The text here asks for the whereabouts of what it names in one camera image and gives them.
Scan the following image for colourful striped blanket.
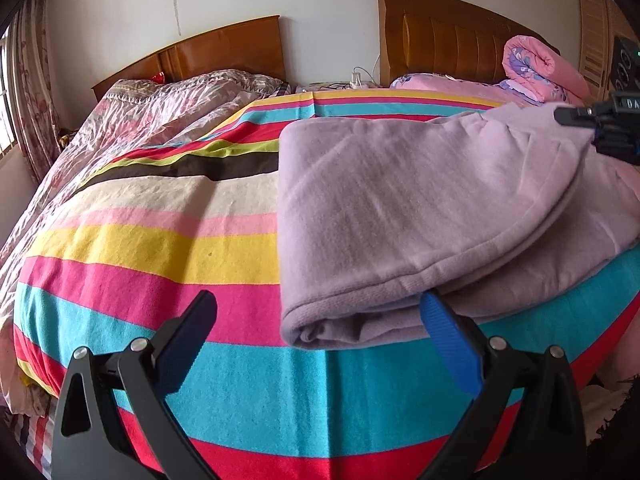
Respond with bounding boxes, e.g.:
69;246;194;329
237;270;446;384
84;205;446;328
12;87;640;480

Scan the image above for pink floral curtain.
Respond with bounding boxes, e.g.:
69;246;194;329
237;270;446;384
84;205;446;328
7;0;63;186

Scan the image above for padded brown wooden headboard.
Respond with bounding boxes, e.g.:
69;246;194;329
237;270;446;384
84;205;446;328
377;0;561;86

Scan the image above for nightstand with floral cover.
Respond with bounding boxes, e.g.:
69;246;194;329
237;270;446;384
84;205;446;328
295;81;381;95

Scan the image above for plaid bed sheet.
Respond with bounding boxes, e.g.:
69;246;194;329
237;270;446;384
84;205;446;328
10;405;56;480

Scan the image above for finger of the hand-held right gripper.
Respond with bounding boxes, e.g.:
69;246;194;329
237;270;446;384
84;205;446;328
554;101;640;130
591;129;640;166

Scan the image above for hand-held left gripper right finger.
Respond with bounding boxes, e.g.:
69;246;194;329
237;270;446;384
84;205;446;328
419;289;587;480

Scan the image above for dark cloth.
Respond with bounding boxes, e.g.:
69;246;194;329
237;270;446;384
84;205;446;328
585;375;640;480

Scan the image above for window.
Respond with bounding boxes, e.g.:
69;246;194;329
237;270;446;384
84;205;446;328
0;35;21;156

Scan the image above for plain brown wooden headboard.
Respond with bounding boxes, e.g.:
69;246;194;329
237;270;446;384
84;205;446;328
91;15;286;101

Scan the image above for folded pink floral quilt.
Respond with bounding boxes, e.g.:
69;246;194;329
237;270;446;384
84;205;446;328
502;35;593;103

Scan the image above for light purple pants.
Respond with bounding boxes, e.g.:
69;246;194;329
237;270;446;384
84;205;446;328
277;102;640;351

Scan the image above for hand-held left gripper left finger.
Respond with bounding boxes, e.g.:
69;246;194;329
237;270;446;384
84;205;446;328
52;290;221;480

